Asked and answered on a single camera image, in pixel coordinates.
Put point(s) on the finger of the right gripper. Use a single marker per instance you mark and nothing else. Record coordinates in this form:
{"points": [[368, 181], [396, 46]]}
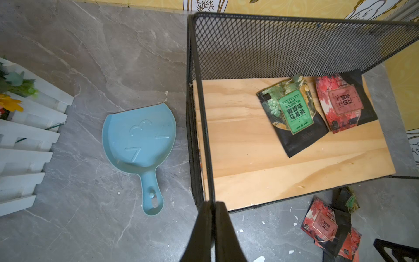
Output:
{"points": [[392, 252]]}

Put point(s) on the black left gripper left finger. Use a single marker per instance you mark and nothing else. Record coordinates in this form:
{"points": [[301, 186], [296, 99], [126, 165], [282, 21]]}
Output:
{"points": [[200, 243]]}

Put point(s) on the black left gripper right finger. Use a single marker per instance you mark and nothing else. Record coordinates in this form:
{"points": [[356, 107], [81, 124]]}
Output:
{"points": [[227, 246]]}

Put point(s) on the small green tea bag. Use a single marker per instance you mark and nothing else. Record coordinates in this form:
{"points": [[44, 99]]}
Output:
{"points": [[344, 199]]}

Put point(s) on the red black tea bag front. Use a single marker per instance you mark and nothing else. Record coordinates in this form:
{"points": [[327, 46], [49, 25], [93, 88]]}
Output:
{"points": [[328, 227]]}

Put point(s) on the green grape oolong tea bag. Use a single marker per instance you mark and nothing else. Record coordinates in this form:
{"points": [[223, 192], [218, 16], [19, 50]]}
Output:
{"points": [[290, 108]]}

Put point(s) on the pink tea bag back right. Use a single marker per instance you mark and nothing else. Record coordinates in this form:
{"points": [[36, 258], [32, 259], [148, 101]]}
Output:
{"points": [[344, 101]]}

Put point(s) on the white picket fence planter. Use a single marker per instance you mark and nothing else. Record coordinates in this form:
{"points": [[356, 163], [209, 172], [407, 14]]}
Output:
{"points": [[27, 138]]}

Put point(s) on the colourful artificial flower bouquet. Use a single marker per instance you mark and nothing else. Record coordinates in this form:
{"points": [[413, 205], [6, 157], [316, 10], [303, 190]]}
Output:
{"points": [[16, 83]]}

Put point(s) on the black wire mesh shelf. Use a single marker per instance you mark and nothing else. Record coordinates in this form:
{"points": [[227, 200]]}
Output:
{"points": [[235, 154]]}

